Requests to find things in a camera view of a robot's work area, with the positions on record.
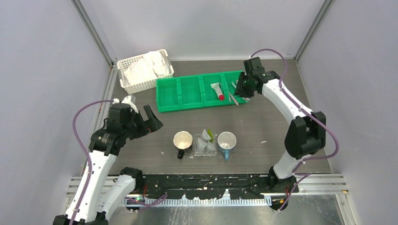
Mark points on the white slotted cable duct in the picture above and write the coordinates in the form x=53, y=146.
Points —
x=214, y=202

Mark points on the blue mug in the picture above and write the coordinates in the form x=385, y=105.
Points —
x=226, y=142

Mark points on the green compartment organizer bin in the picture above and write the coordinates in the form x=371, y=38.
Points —
x=194, y=91

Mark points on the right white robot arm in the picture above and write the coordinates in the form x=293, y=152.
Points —
x=305, y=135

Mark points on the black mug cream inside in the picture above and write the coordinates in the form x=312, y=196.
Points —
x=183, y=143

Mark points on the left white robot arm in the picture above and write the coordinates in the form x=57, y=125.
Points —
x=89, y=206

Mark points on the white plastic basket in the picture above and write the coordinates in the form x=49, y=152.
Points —
x=122, y=65

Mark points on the yellow toothpaste tube red cap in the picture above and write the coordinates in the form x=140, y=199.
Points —
x=210, y=135

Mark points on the white cloth in basket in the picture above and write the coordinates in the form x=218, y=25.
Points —
x=151, y=66

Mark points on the clear oval textured tray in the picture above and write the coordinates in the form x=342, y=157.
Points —
x=205, y=153

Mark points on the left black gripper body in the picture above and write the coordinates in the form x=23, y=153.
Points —
x=133, y=128

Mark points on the white tube red cap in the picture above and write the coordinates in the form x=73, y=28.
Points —
x=217, y=88

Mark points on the white toothpaste tube orange cap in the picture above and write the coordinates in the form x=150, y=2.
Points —
x=210, y=147

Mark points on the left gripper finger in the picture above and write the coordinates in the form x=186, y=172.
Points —
x=152, y=123
x=141, y=127

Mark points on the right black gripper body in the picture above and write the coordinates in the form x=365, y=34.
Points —
x=248, y=87

